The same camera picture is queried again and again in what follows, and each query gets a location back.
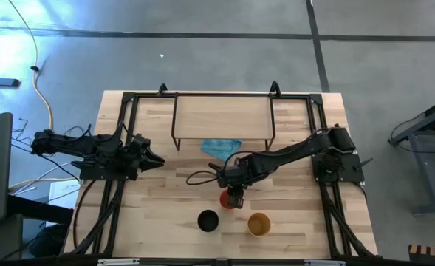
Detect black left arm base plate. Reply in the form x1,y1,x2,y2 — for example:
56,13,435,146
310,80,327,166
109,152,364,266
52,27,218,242
71,160,140,182

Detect large black cup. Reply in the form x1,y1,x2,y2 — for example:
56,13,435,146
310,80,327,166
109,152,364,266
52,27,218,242
196,209,220,233

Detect blue cloth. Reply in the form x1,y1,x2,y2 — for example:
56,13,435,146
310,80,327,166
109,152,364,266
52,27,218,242
200,138,242,163

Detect wooden shelf with black legs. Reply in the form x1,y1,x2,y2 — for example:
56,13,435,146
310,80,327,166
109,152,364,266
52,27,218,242
171,92,277,151

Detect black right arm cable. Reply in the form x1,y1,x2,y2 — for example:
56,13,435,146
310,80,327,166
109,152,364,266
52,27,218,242
185,149,242,186

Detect small orange cup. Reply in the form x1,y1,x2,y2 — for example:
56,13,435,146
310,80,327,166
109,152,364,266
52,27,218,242
219,188,237,211

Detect black bag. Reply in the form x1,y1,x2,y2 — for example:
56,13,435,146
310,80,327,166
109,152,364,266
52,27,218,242
28,223,69,259

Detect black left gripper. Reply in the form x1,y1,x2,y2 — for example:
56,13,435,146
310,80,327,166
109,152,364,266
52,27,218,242
126,133,166,173

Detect black aluminium table frame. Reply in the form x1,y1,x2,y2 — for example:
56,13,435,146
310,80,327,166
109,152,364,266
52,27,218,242
60,80,380,262

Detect thin black left arm wires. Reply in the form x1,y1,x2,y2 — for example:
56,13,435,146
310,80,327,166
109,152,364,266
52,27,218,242
9,117,92,182

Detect grey metal cart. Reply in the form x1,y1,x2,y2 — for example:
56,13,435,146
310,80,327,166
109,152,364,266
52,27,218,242
388,94,435,216

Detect white paper sheet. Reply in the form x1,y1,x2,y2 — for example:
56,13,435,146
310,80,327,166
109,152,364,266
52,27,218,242
45,180,81,227

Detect medium yellow cup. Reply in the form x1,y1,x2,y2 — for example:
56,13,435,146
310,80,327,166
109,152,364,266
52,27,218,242
247,212,272,238

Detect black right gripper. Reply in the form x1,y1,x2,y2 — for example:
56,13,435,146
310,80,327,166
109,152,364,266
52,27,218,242
216,162,249,209

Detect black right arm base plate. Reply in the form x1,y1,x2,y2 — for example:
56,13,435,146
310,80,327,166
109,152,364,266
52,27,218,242
311,151,366,185

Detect yellow floor cable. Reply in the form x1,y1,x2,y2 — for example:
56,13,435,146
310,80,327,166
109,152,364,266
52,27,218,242
7,0,78,190

